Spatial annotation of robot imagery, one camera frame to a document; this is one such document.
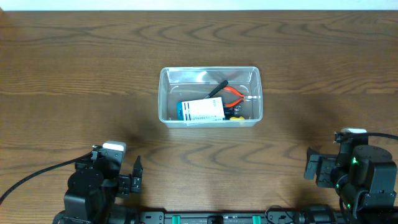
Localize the clear plastic container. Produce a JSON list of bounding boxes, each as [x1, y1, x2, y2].
[[158, 67, 263, 128]]

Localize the stubby yellow black screwdriver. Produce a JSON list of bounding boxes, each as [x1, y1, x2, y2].
[[224, 113, 245, 120]]

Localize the black orange scraper tool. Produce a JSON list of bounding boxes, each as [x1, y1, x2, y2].
[[205, 80, 228, 99]]

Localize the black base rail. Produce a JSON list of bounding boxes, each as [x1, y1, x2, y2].
[[124, 205, 343, 224]]

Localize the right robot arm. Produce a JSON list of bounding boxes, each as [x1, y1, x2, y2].
[[295, 128, 397, 223]]

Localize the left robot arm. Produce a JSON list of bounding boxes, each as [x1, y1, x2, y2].
[[53, 142, 144, 224]]

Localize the white teal screwdriver box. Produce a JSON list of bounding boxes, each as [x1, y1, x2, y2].
[[177, 97, 225, 125]]

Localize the red black pliers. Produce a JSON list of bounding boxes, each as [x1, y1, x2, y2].
[[223, 86, 259, 108]]

